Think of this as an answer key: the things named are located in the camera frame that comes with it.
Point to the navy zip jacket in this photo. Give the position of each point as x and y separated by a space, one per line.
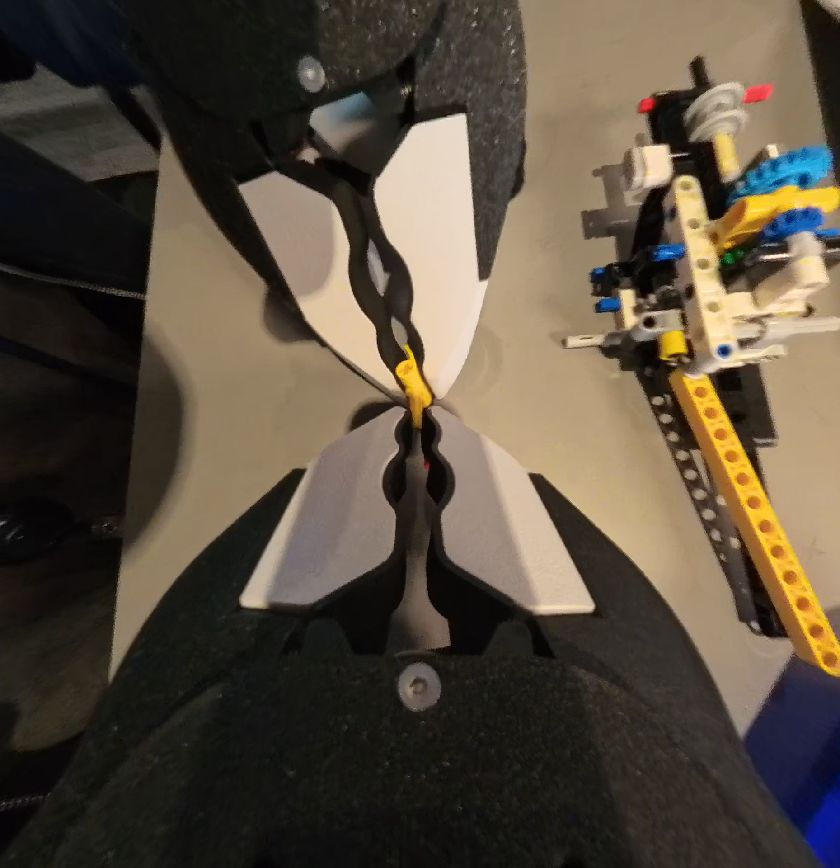
54 203

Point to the partly built lego vehicle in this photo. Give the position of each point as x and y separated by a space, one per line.
704 271

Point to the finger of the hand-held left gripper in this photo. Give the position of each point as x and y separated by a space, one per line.
311 258
440 237

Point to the blue plastic bin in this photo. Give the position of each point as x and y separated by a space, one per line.
813 780

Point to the yellow lego axle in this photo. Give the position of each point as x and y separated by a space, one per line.
418 415

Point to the yellow lego connector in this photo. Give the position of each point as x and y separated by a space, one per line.
409 378

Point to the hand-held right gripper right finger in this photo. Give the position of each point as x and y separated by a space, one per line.
508 542

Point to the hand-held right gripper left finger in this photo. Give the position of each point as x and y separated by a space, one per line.
325 542

